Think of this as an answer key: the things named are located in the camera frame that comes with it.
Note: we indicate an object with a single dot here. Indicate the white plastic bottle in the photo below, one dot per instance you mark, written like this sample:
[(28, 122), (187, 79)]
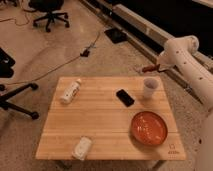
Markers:
[(70, 92)]

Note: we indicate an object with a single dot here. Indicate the white ceramic cup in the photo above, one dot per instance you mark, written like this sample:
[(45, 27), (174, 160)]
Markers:
[(150, 85)]

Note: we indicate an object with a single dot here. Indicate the black smartphone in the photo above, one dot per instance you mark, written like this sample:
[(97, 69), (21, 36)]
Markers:
[(125, 98)]

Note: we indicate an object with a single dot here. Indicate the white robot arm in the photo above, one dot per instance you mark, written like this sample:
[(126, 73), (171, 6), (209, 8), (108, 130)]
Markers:
[(179, 52)]

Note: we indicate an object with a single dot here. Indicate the black office chair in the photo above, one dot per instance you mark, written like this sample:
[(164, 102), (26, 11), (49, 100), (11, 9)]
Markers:
[(51, 10)]

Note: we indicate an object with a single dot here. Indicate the wooden table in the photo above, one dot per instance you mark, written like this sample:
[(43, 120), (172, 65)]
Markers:
[(97, 113)]

